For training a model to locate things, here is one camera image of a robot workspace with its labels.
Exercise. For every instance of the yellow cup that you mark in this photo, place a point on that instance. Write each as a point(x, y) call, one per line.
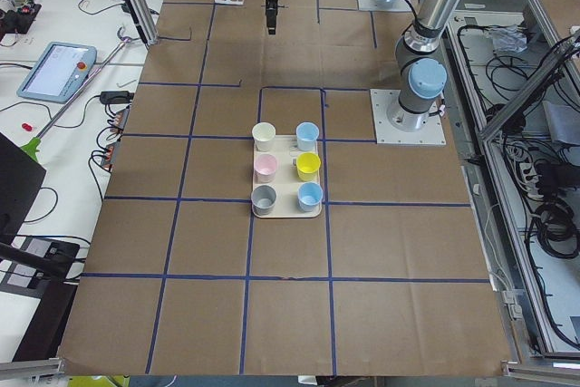
point(308, 165)

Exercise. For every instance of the cream plastic tray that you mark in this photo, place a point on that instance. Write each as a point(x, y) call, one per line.
point(286, 182)

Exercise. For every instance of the teach pendant tablet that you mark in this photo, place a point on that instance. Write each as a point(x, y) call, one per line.
point(59, 72)

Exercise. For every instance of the black power adapter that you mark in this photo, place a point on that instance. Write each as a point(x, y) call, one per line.
point(116, 97)

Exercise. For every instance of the pink cup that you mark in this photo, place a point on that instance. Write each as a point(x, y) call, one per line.
point(265, 168)

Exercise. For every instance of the cream white cup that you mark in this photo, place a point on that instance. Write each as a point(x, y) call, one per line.
point(264, 134)

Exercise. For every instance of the grey cup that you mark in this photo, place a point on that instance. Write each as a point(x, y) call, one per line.
point(263, 199)

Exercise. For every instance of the brown paper table cover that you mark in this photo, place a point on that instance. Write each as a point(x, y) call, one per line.
point(255, 223)

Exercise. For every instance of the light blue cup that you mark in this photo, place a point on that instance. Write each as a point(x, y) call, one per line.
point(310, 196)
point(307, 134)

